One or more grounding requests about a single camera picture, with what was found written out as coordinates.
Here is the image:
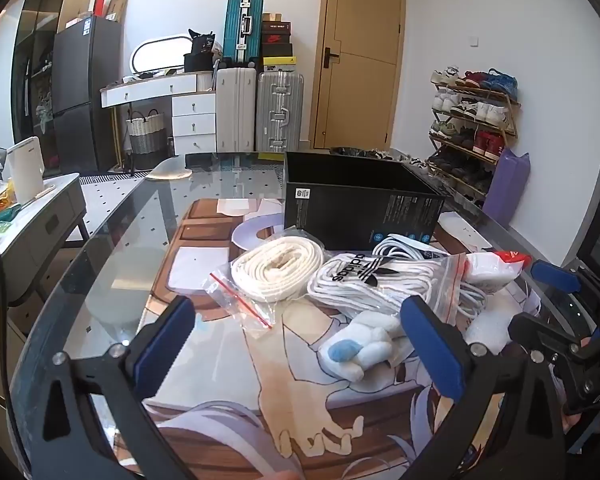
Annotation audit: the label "gray side cabinet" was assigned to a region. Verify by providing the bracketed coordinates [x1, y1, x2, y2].
[0, 172, 88, 307]

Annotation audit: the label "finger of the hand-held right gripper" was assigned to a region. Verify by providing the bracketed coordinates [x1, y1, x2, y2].
[507, 310, 600, 363]
[530, 259, 600, 313]

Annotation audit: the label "loose shoes on floor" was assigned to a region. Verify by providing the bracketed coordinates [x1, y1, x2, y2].
[330, 146, 427, 167]

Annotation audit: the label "white suitcase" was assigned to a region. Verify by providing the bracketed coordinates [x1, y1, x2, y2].
[215, 66, 258, 153]

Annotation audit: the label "yellow and black shoe box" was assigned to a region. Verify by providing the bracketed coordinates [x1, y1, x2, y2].
[263, 56, 297, 74]

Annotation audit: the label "white and blue plush toy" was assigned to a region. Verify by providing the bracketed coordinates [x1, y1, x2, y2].
[317, 310, 416, 383]

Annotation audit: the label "white and red cloth bundle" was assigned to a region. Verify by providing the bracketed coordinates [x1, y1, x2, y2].
[462, 250, 533, 287]

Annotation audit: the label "flat white paper packet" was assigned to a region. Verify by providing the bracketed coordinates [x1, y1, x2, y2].
[462, 305, 512, 357]

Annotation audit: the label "white dresser desk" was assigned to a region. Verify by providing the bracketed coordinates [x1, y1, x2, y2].
[100, 71, 217, 155]

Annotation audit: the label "collection of assorted shoes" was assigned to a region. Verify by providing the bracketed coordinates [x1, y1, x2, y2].
[429, 66, 521, 196]

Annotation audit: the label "white chair back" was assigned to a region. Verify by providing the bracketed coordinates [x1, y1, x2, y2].
[147, 155, 194, 181]

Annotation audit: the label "oval mirror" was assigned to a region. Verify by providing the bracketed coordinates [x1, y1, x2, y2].
[131, 34, 193, 77]

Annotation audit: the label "purple bag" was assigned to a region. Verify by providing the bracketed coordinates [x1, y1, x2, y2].
[481, 149, 531, 229]

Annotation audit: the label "black bag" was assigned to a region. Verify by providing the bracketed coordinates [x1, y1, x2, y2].
[184, 28, 217, 74]

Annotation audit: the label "teal suitcase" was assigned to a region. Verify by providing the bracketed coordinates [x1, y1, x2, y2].
[223, 0, 266, 68]

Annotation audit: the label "black refrigerator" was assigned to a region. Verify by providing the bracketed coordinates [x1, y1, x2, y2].
[52, 16, 124, 173]

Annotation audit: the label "woven basket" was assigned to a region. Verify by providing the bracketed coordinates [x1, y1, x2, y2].
[126, 109, 169, 171]

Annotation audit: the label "white charging cable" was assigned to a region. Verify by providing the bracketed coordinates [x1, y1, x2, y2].
[372, 234, 491, 322]

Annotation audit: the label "black white patterned rug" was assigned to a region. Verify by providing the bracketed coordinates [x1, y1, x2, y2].
[79, 170, 152, 187]

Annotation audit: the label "black cardboard box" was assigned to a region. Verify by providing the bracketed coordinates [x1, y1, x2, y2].
[283, 151, 446, 252]

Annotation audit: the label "bagged white coiled rope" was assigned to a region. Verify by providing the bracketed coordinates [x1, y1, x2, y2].
[202, 236, 327, 330]

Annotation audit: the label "bagged white printed socks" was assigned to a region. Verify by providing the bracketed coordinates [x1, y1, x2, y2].
[307, 252, 467, 333]

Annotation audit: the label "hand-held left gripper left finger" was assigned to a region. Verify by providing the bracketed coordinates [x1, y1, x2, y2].
[10, 296, 201, 480]

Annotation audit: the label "silver suitcase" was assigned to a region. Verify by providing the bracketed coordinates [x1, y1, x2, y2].
[256, 71, 305, 152]

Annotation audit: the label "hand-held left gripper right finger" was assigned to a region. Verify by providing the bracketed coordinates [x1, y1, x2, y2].
[399, 295, 568, 480]

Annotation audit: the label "metal shoe rack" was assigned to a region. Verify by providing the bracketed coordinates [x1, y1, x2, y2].
[426, 67, 523, 202]

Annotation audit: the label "white kettle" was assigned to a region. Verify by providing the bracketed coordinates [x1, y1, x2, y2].
[6, 136, 46, 204]

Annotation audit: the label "wooden door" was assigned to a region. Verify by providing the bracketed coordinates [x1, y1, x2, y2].
[312, 0, 407, 151]

